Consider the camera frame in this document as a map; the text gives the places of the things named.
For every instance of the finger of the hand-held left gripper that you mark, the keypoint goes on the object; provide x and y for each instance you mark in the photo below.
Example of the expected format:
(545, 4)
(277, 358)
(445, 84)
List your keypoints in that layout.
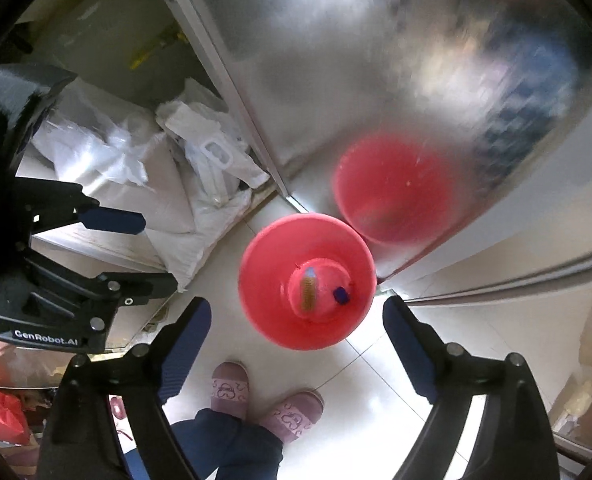
(146, 286)
(116, 220)

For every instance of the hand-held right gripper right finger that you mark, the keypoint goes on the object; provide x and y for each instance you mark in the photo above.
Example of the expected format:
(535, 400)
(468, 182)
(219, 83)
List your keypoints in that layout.
(406, 345)

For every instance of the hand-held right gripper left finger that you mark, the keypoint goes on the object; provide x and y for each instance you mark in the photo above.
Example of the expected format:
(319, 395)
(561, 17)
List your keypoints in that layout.
(188, 340)

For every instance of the red plastic bin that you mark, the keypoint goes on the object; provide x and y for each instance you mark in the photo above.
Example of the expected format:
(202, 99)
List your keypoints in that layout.
(271, 270)

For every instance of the large white woven sack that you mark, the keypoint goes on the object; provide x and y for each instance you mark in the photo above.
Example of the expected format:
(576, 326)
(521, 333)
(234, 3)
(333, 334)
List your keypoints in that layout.
(161, 185)

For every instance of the pink slipper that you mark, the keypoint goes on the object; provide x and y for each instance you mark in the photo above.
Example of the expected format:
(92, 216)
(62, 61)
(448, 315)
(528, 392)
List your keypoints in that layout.
(293, 416)
(228, 390)

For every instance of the clear crumpled plastic bag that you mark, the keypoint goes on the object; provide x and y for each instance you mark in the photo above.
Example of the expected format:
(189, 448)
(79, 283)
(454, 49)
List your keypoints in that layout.
(91, 145)

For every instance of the small blue scrap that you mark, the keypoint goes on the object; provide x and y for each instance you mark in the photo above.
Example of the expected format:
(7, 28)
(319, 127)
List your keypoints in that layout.
(342, 295)

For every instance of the person's blue trousers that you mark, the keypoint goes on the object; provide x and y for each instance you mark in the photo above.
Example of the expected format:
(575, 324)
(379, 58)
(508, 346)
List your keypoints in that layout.
(226, 445)

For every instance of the orange snack wrapper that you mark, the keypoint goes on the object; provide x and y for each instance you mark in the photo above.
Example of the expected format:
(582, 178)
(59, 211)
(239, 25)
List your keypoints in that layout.
(308, 289)

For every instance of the silver sliding door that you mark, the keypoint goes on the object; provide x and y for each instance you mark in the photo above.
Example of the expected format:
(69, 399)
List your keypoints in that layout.
(375, 60)

